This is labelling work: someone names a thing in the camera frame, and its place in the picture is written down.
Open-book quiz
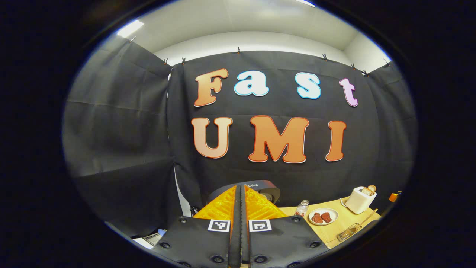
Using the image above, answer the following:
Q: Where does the wooden spoon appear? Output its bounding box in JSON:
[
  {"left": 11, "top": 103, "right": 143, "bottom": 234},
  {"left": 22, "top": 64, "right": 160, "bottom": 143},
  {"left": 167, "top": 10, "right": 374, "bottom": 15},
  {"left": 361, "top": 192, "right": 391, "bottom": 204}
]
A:
[{"left": 340, "top": 208, "right": 379, "bottom": 239}]

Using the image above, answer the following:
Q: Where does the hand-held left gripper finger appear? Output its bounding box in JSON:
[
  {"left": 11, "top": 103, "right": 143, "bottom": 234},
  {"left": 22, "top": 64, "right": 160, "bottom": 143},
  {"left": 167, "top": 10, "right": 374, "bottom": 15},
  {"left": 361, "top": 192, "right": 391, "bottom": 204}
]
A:
[
  {"left": 150, "top": 185, "right": 242, "bottom": 268},
  {"left": 241, "top": 185, "right": 329, "bottom": 268}
]

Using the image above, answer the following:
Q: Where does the white ribbed object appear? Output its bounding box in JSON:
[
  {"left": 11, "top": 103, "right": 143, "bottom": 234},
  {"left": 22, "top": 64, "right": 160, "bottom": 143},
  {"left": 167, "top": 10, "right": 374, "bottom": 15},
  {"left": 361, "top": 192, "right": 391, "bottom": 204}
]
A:
[{"left": 131, "top": 229, "right": 167, "bottom": 249}]

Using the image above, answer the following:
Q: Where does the black backdrop cloth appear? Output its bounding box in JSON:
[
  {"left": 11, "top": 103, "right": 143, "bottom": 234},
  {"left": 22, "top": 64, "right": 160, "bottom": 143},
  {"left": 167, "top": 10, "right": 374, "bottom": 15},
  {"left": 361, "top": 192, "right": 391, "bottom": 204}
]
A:
[{"left": 62, "top": 35, "right": 417, "bottom": 239}]

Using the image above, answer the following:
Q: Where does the white round plate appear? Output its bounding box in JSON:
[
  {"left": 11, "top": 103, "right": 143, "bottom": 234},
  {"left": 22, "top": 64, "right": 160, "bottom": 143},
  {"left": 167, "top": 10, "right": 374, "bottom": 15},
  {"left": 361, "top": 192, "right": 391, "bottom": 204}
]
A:
[{"left": 308, "top": 208, "right": 339, "bottom": 226}]

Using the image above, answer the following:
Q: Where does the white toaster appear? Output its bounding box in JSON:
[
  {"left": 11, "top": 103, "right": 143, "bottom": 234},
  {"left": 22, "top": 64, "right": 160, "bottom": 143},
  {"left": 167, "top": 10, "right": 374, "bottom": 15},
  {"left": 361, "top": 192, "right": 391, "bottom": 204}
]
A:
[{"left": 339, "top": 186, "right": 377, "bottom": 214}]

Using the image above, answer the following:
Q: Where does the row of black cloth clips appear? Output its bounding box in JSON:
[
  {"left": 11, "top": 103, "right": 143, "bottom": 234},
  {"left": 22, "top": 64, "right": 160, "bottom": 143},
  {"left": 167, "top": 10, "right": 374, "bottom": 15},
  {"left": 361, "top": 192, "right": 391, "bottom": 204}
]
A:
[{"left": 128, "top": 36, "right": 391, "bottom": 77}]

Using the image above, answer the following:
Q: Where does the dark blue rice cooker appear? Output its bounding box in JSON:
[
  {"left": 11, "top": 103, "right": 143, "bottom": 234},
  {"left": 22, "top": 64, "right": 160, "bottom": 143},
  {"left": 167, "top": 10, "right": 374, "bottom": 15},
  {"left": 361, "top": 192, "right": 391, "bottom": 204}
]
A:
[{"left": 206, "top": 180, "right": 281, "bottom": 205}]

